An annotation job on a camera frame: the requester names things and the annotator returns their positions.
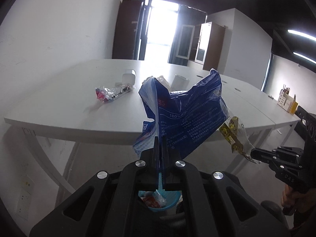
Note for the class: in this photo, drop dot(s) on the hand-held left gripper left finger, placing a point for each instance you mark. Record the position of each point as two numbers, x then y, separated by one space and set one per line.
154 158

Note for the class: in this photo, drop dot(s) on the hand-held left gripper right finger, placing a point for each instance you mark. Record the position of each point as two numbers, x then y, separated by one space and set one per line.
167 158

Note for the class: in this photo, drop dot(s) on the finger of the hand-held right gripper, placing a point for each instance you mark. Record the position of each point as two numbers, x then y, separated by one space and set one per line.
261 157
269 150

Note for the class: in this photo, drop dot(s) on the yellow print clear wrapper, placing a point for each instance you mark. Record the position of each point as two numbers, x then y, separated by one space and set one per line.
234 135

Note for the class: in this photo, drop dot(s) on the clear bubble plastic bag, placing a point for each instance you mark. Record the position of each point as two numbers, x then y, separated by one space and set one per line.
161 198

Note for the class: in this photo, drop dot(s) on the red snack wrapper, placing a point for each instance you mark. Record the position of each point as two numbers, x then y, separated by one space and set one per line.
150 201

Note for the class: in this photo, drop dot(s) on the blue plastic wastebasket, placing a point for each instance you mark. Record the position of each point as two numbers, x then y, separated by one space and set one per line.
171 203

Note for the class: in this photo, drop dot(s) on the blue tissue pack bag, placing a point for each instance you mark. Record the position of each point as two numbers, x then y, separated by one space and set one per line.
192 113

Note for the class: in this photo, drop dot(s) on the small white box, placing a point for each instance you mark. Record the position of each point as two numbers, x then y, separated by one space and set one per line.
128 77

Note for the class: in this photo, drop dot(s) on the person's right hand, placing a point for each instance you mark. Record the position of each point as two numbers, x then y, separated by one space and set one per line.
285 195

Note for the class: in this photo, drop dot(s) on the small yellow box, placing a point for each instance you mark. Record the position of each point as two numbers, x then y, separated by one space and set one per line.
293 107

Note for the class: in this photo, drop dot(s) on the white desk organizer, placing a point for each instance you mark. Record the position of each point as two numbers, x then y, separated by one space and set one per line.
285 98

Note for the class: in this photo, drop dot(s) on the pink silver snack wrapper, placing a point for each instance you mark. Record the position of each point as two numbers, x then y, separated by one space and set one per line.
111 93

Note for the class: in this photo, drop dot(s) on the long ceiling light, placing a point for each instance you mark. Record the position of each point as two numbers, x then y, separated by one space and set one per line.
301 34
305 57

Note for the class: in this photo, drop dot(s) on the white table leg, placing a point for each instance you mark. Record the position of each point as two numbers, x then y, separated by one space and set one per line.
49 163

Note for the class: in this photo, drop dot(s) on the wooden cabinet with glass doors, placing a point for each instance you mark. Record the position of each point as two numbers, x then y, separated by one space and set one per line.
209 44

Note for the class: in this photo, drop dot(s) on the glass balcony door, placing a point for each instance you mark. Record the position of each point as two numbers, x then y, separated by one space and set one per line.
160 27

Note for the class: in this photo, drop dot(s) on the dark wooden wardrobe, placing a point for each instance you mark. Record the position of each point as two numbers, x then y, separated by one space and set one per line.
127 29

